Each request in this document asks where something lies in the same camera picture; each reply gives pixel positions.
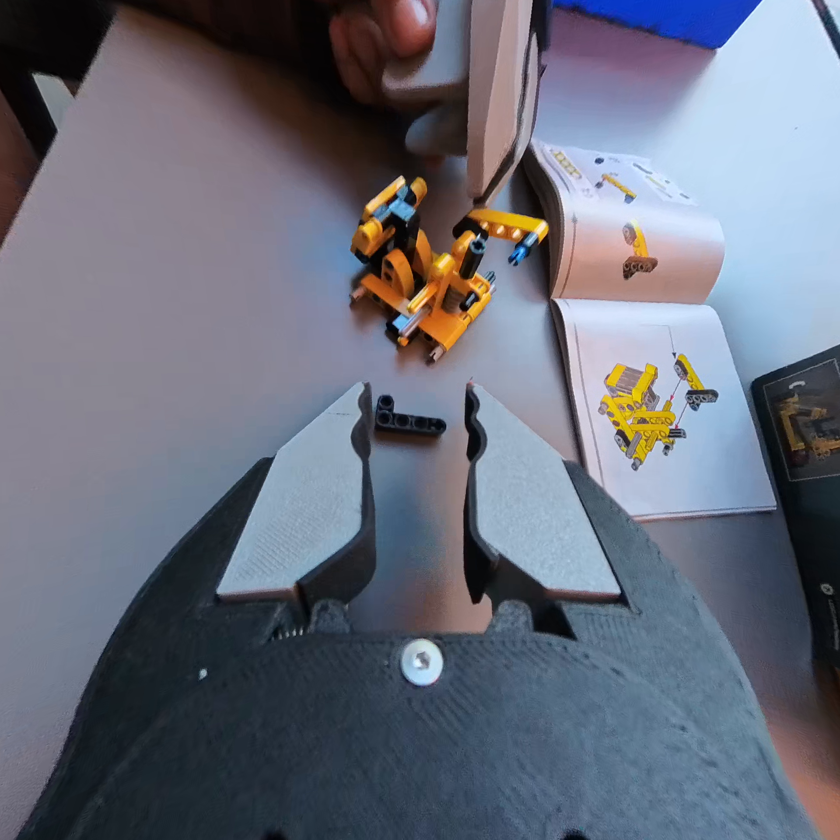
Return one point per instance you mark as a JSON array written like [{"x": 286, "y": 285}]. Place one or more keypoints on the person's left forearm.
[{"x": 249, "y": 19}]

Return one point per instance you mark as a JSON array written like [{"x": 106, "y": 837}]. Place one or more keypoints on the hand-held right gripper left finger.
[{"x": 302, "y": 518}]

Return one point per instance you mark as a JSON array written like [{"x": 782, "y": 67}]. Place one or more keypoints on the black angled lego beam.
[{"x": 407, "y": 422}]

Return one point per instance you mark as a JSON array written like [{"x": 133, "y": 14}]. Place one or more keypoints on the person's left hand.
[{"x": 380, "y": 39}]

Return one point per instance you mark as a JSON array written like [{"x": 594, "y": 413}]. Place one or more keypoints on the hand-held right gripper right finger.
[{"x": 531, "y": 518}]

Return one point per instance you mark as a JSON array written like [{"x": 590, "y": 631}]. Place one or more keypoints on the yellow lego beam assembly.
[{"x": 508, "y": 226}]

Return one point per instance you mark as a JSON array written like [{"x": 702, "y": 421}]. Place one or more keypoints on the lego instruction booklet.
[{"x": 656, "y": 262}]

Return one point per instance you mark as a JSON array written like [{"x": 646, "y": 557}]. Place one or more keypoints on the black lego set box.
[{"x": 807, "y": 525}]

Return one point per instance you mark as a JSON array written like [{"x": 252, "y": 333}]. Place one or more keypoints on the blue plastic bin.
[{"x": 656, "y": 16}]

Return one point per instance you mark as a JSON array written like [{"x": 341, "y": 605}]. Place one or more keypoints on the yellow lego vehicle model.
[{"x": 420, "y": 295}]

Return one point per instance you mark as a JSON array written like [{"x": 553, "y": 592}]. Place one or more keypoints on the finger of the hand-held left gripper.
[{"x": 499, "y": 98}]

